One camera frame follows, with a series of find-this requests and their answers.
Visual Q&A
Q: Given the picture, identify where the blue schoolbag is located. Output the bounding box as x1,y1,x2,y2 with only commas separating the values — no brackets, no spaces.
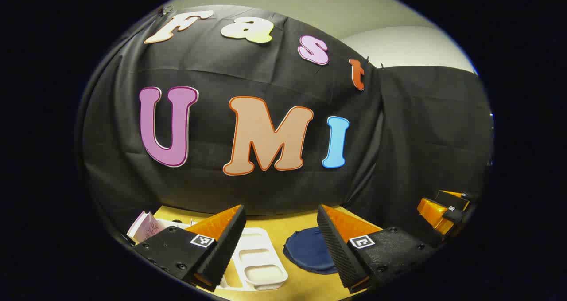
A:
283,227,339,275

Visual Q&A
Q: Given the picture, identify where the pink book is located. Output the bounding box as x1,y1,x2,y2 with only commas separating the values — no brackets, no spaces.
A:
127,211,167,244

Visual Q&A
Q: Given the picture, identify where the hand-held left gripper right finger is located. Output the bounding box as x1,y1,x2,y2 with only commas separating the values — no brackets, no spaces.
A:
316,204,443,293

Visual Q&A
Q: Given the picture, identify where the white plastic bookshelf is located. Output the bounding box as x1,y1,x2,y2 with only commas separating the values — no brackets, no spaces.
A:
153,218,289,291

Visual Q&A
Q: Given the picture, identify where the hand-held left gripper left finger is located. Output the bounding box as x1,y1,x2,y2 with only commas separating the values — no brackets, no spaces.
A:
134,205,247,292

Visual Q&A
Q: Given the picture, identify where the black backdrop cloth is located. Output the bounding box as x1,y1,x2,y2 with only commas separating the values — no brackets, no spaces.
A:
80,5,494,231

